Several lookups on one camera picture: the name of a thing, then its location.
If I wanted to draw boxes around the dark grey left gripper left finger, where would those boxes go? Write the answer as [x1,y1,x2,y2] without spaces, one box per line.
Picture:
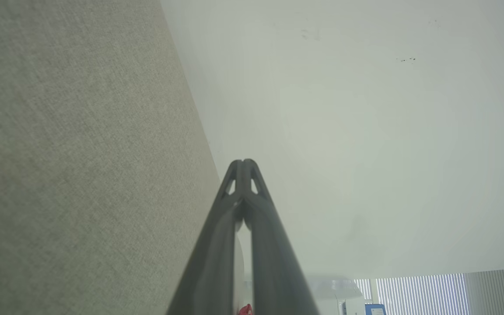
[166,159,246,315]

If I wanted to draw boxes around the white vertical window blinds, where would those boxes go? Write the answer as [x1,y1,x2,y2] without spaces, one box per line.
[354,266,504,315]

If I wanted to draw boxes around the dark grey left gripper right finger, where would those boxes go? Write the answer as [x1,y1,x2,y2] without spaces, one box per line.
[241,158,321,315]

